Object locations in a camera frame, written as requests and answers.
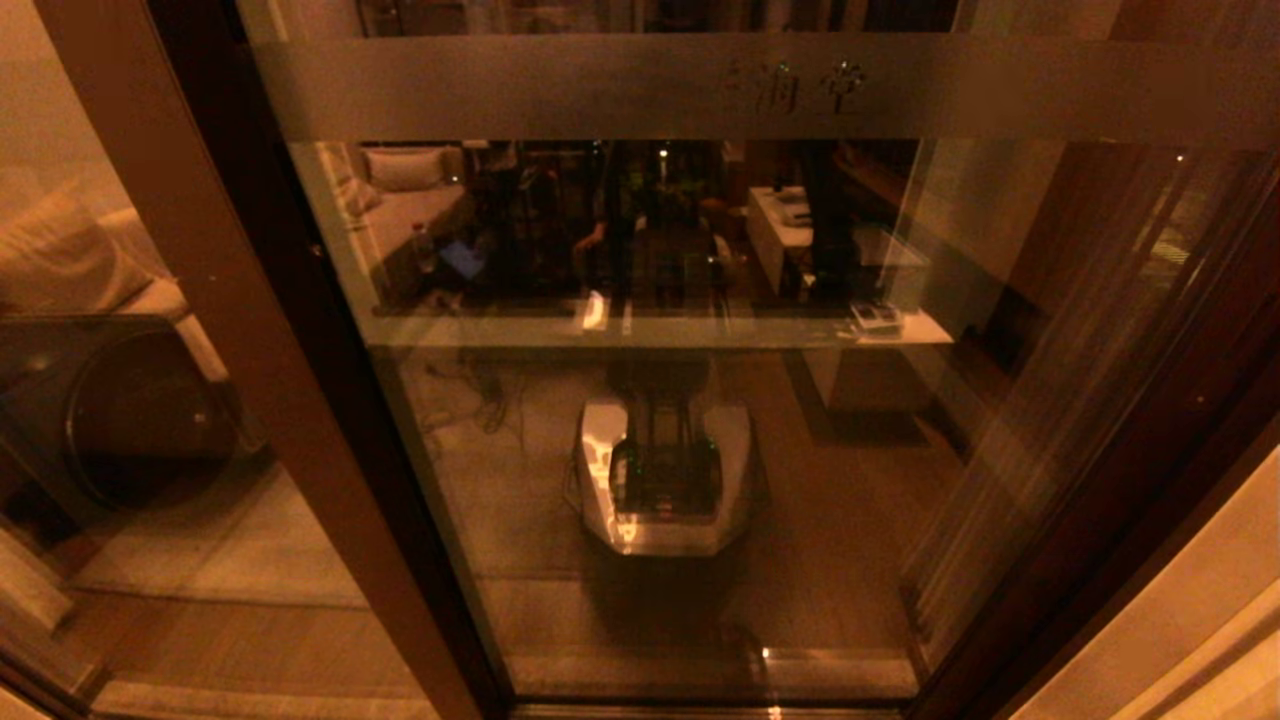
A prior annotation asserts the brown framed sliding glass door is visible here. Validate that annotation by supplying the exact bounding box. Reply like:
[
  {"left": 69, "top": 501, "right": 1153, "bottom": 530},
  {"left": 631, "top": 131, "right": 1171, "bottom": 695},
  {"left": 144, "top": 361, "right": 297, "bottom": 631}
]
[{"left": 240, "top": 0, "right": 1280, "bottom": 716}]

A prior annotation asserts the dark stone window sill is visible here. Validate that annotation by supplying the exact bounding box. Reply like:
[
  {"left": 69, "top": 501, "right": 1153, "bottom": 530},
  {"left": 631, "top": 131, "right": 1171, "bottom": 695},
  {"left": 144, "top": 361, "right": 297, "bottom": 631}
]
[{"left": 375, "top": 298, "right": 901, "bottom": 321}]

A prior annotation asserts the dark metal floor track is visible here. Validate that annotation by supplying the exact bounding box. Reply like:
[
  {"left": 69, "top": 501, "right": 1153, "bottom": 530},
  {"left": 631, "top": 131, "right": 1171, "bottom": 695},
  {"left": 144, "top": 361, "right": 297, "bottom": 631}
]
[{"left": 505, "top": 700, "right": 911, "bottom": 720}]

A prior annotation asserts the brown framed fixed glass panel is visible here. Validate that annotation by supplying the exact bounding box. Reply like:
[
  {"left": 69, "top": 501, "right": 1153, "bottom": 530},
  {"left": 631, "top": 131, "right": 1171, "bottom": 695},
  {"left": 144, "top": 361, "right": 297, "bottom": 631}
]
[{"left": 0, "top": 0, "right": 516, "bottom": 720}]

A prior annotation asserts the dark front-load washing machine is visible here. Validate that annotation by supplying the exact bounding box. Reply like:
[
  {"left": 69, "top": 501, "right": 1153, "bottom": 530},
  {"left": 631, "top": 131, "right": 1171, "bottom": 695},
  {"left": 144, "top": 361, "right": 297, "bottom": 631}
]
[{"left": 0, "top": 315, "right": 263, "bottom": 521}]

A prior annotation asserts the dark brown door jamb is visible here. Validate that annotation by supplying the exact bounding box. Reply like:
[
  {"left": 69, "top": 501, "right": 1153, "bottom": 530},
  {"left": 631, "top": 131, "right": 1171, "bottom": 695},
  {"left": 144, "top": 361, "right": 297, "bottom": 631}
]
[{"left": 920, "top": 300, "right": 1280, "bottom": 720}]

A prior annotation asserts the black tangled floor cable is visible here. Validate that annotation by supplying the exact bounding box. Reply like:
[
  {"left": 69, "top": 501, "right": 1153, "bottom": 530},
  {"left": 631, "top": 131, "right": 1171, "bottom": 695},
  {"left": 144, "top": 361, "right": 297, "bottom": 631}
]
[{"left": 420, "top": 355, "right": 531, "bottom": 441}]

